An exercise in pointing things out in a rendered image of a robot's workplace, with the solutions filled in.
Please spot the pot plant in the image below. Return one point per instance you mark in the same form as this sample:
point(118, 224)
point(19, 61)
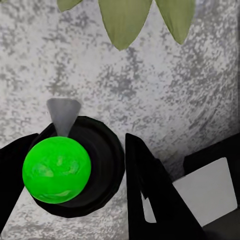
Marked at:
point(124, 19)

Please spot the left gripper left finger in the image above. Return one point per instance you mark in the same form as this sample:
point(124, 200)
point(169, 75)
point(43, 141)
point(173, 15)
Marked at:
point(12, 158)

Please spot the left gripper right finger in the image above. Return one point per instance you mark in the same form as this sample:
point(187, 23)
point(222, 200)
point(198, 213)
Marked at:
point(174, 219)

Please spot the insectifuge atomizer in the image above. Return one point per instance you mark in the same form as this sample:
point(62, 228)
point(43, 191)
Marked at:
point(76, 165)

